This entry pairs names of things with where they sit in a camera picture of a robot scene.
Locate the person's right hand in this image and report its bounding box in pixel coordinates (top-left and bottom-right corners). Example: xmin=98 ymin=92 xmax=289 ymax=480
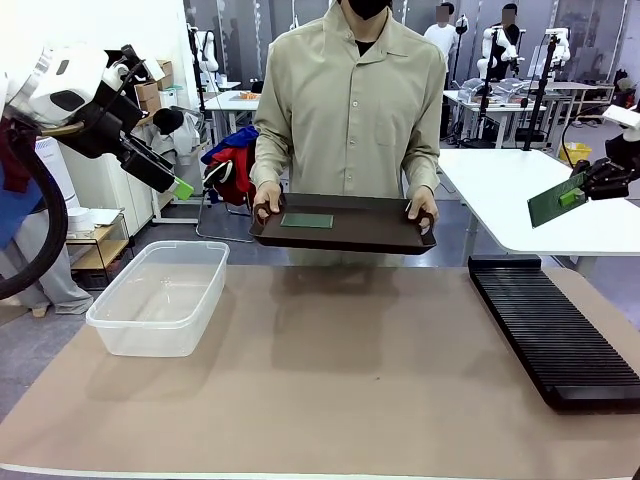
xmin=253 ymin=182 xmax=287 ymax=225

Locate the brown cardboard box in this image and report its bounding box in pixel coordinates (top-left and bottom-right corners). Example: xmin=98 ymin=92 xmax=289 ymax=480
xmin=155 ymin=59 xmax=175 ymax=92
xmin=133 ymin=79 xmax=162 ymax=115

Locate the metal frame folding chair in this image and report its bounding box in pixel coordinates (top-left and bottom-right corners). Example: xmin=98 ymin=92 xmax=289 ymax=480
xmin=195 ymin=192 xmax=257 ymax=245

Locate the person in beige shirt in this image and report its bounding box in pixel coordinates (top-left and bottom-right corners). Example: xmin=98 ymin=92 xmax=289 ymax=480
xmin=249 ymin=0 xmax=448 ymax=267

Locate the person in grey trousers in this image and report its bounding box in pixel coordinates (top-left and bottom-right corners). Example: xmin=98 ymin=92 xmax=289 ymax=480
xmin=0 ymin=119 xmax=95 ymax=319

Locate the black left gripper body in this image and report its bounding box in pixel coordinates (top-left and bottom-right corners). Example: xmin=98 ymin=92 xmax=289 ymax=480
xmin=60 ymin=82 xmax=145 ymax=162

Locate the white air purifier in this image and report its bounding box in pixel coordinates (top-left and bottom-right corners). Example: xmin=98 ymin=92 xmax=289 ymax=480
xmin=33 ymin=137 xmax=81 ymax=211

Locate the white work table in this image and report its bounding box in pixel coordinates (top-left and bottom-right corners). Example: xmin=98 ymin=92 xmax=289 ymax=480
xmin=437 ymin=148 xmax=640 ymax=264

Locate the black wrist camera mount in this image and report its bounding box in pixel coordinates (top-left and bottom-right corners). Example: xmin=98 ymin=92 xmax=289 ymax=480
xmin=102 ymin=43 xmax=154 ymax=85

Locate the black cap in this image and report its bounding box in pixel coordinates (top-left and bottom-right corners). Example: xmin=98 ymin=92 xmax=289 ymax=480
xmin=152 ymin=107 xmax=185 ymax=136

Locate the white robot on stand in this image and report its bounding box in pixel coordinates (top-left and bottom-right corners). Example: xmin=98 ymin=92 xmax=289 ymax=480
xmin=541 ymin=27 xmax=572 ymax=67

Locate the yellow plastic bin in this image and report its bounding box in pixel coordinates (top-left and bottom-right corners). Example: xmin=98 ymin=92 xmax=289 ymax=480
xmin=558 ymin=142 xmax=593 ymax=167

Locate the dark brown serving tray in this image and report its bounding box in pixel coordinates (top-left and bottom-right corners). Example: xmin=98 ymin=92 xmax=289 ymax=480
xmin=248 ymin=192 xmax=438 ymax=257

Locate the black slotted PCB rack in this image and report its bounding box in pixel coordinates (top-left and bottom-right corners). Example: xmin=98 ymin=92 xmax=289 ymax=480
xmin=468 ymin=254 xmax=640 ymax=414

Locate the black face mask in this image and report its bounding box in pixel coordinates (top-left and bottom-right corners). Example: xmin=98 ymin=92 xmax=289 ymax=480
xmin=348 ymin=0 xmax=394 ymax=22

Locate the person's left hand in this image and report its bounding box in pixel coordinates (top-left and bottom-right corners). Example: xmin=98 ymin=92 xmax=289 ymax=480
xmin=407 ymin=187 xmax=441 ymax=237

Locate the person's left forearm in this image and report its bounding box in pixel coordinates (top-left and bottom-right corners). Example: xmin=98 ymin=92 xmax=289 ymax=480
xmin=399 ymin=124 xmax=442 ymax=194

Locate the person in black shirt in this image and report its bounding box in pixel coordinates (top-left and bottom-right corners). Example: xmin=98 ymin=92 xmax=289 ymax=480
xmin=498 ymin=3 xmax=522 ymax=54

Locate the clear plastic storage box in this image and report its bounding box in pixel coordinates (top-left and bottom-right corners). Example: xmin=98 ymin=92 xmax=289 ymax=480
xmin=85 ymin=240 xmax=231 ymax=358

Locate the red and blue clothes pile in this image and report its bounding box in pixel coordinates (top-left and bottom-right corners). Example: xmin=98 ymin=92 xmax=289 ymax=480
xmin=201 ymin=125 xmax=259 ymax=206

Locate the white cabinet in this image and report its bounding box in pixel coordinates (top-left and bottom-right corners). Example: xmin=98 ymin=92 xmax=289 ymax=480
xmin=58 ymin=142 xmax=157 ymax=237

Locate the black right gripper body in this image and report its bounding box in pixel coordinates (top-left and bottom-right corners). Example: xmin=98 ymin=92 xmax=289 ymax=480
xmin=604 ymin=130 xmax=640 ymax=177

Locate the person's right forearm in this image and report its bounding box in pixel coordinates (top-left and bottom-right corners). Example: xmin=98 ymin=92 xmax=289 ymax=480
xmin=249 ymin=119 xmax=292 ymax=191

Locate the wooden shoe shelf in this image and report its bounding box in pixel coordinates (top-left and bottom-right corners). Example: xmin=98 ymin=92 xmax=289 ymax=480
xmin=544 ymin=81 xmax=617 ymax=127

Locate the lamp on black stand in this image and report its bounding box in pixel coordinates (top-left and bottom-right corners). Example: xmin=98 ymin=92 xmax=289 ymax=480
xmin=453 ymin=13 xmax=470 ymax=92

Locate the thick black cable hose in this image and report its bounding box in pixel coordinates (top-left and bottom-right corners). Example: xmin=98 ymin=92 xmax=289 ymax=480
xmin=0 ymin=117 xmax=70 ymax=301

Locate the person in white shirt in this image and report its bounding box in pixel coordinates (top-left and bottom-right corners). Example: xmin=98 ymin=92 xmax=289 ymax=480
xmin=423 ymin=2 xmax=460 ymax=91

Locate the black tripod pole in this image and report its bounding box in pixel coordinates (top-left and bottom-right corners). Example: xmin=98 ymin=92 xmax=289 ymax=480
xmin=521 ymin=33 xmax=560 ymax=152

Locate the long background workbench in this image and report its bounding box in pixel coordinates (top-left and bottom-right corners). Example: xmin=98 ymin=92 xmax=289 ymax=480
xmin=441 ymin=87 xmax=549 ymax=150

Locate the stack of white bowls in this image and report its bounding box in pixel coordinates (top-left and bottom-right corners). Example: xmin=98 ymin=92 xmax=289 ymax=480
xmin=66 ymin=207 xmax=92 ymax=235

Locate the thin black cable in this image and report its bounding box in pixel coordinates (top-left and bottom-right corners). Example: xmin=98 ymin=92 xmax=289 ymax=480
xmin=559 ymin=113 xmax=609 ymax=167

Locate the white background desk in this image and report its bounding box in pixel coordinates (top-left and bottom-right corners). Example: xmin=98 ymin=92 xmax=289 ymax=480
xmin=203 ymin=89 xmax=262 ymax=147

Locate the small wooden side shelf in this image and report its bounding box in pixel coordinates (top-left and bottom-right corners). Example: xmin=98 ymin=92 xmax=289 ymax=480
xmin=64 ymin=209 xmax=135 ymax=292

